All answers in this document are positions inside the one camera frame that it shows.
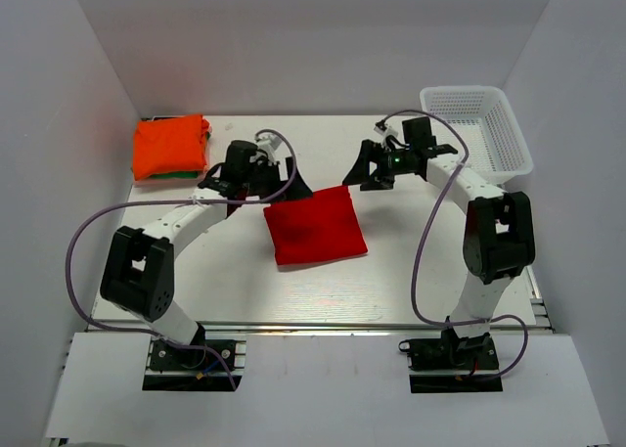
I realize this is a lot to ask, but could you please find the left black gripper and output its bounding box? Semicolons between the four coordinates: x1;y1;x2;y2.
244;157;314;204

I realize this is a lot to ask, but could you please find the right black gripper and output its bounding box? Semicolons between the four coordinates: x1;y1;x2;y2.
342;139;415;191

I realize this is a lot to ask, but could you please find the red t shirt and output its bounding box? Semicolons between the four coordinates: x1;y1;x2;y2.
263;186;368;266

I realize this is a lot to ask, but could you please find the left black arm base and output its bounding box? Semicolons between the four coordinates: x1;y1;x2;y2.
142;332;246;392

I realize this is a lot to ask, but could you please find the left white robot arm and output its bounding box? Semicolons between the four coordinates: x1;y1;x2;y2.
100;129;313;368

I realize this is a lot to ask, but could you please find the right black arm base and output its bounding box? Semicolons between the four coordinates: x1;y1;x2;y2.
398;328;503;394

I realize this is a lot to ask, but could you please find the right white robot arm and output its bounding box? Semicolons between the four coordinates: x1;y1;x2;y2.
342;112;536;368

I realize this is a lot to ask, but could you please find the orange folded t shirt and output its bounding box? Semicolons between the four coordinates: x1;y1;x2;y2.
132;114;211;181

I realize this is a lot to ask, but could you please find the white plastic mesh basket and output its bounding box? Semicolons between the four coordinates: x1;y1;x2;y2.
420;85;534;184

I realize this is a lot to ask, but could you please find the pink folded t shirt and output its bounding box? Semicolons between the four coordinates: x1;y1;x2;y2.
133;168;207;189

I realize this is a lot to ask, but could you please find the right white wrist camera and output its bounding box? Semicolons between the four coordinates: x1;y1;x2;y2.
375;120;401;151

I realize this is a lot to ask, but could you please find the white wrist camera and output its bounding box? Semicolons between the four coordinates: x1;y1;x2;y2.
254;131;283;157
375;120;401;151

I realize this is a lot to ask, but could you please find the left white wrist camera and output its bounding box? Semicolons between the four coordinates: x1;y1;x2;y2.
254;131;283;157

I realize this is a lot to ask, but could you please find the aluminium table edge rail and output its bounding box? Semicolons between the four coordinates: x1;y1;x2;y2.
102;317;555;334

